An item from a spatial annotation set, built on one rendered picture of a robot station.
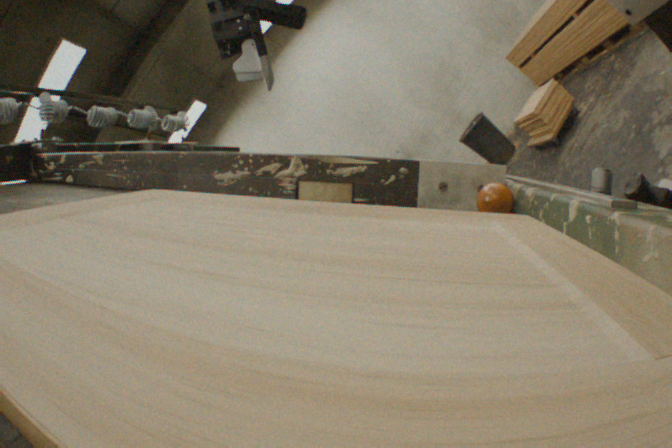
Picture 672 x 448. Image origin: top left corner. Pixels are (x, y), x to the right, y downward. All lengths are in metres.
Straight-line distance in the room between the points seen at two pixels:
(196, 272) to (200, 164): 0.42
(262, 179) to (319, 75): 5.26
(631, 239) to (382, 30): 5.84
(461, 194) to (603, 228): 0.28
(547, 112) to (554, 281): 3.15
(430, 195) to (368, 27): 5.58
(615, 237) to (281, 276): 0.21
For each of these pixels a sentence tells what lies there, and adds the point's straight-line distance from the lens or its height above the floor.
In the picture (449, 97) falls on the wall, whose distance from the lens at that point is 5.68.
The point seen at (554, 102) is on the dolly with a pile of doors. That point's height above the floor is 0.28.
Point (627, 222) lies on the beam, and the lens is 0.24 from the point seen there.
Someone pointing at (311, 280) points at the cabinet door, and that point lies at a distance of 0.16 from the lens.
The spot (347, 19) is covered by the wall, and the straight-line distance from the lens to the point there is 6.11.
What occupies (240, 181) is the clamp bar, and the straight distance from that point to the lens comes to 0.55.
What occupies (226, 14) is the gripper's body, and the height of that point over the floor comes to 1.41.
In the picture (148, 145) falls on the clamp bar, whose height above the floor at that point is 1.77.
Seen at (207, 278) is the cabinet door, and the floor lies 1.08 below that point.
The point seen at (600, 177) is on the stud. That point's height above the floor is 0.88.
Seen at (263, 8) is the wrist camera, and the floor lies 1.38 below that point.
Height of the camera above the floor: 1.04
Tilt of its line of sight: 5 degrees up
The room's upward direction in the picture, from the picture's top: 51 degrees counter-clockwise
